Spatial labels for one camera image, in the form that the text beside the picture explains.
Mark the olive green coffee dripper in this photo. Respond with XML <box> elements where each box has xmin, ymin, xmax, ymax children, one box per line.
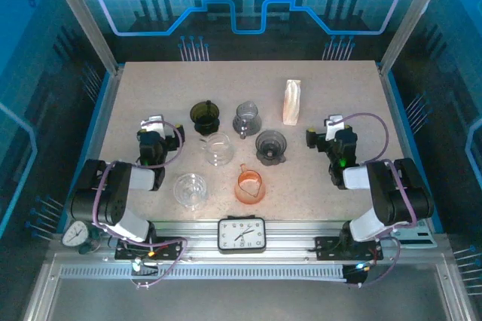
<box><xmin>189</xmin><ymin>99</ymin><xmax>222</xmax><ymax>136</ymax></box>

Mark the grey coffee dripper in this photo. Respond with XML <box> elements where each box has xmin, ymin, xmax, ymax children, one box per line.
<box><xmin>255</xmin><ymin>129</ymin><xmax>288</xmax><ymax>167</ymax></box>

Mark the clear coffee dripper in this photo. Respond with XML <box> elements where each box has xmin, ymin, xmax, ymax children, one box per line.
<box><xmin>173</xmin><ymin>173</ymin><xmax>209</xmax><ymax>212</ymax></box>

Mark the grey glass coffee server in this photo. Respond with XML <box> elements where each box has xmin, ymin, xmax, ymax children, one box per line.
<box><xmin>232</xmin><ymin>100</ymin><xmax>263</xmax><ymax>140</ymax></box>

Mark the orange coffee server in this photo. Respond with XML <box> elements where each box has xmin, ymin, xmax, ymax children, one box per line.
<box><xmin>233</xmin><ymin>163</ymin><xmax>267</xmax><ymax>205</ymax></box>

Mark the pale coffee filter holder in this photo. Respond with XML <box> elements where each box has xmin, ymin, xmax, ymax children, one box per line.
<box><xmin>282</xmin><ymin>78</ymin><xmax>303</xmax><ymax>127</ymax></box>

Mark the small round dial timer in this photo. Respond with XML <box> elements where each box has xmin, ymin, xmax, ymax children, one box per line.
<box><xmin>62</xmin><ymin>220</ymin><xmax>99</xmax><ymax>256</ymax></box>

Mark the pale desk calculator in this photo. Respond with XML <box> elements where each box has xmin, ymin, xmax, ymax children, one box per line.
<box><xmin>389</xmin><ymin>220</ymin><xmax>438</xmax><ymax>249</ymax></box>

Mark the small LED circuit board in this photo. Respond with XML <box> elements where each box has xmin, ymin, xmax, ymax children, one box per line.
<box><xmin>130</xmin><ymin>256</ymin><xmax>160</xmax><ymax>276</ymax></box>
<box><xmin>343</xmin><ymin>260</ymin><xmax>374</xmax><ymax>287</ymax></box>

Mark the black rectangular analogue clock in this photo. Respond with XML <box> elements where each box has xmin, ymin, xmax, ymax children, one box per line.
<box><xmin>217</xmin><ymin>216</ymin><xmax>267</xmax><ymax>255</ymax></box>

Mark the brushed steel tray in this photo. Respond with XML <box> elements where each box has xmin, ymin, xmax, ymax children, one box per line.
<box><xmin>22</xmin><ymin>252</ymin><xmax>470</xmax><ymax>321</ymax></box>

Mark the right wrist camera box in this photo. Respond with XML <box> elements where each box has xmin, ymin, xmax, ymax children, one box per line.
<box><xmin>324</xmin><ymin>114</ymin><xmax>344</xmax><ymax>140</ymax></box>

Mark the aluminium table side rail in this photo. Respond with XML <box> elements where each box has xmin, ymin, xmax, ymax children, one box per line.
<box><xmin>69</xmin><ymin>66</ymin><xmax>125</xmax><ymax>220</ymax></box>
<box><xmin>377</xmin><ymin>64</ymin><xmax>434</xmax><ymax>224</ymax></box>

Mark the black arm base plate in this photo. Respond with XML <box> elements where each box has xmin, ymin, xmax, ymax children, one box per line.
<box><xmin>114</xmin><ymin>235</ymin><xmax>185</xmax><ymax>261</ymax></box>
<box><xmin>314</xmin><ymin>235</ymin><xmax>384</xmax><ymax>261</ymax></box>

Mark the aluminium mounting rail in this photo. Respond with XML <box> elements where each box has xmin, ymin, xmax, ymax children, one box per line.
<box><xmin>98</xmin><ymin>218</ymin><xmax>382</xmax><ymax>262</ymax></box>

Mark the aluminium frame post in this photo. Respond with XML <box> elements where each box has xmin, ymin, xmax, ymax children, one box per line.
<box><xmin>377</xmin><ymin>0</ymin><xmax>456</xmax><ymax>75</ymax></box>
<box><xmin>41</xmin><ymin>0</ymin><xmax>121</xmax><ymax>75</ymax></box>

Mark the slotted grey cable duct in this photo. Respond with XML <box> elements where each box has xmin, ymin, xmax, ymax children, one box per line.
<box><xmin>59</xmin><ymin>264</ymin><xmax>349</xmax><ymax>281</ymax></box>

